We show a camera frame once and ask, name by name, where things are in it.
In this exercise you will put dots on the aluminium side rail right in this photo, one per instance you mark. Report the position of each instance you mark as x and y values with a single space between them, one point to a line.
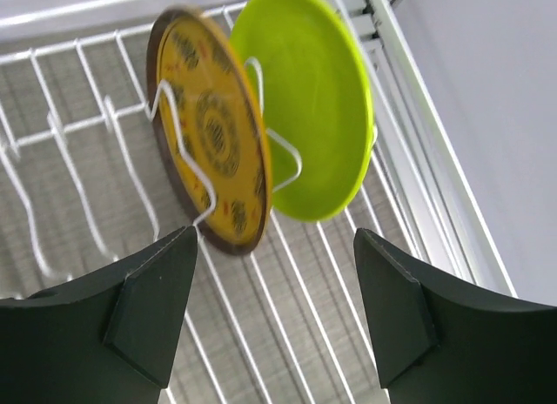
442 220

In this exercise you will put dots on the lime green plate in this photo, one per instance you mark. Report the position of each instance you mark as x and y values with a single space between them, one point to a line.
317 96

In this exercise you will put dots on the brown yellow-rimmed plate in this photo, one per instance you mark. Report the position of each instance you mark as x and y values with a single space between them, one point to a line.
209 129

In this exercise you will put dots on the white wire dish rack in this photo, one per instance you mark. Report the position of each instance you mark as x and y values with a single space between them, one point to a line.
83 185

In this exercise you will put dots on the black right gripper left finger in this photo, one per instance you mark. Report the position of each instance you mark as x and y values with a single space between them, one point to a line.
110 336

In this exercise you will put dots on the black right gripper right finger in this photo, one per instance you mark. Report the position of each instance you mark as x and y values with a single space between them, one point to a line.
439 339

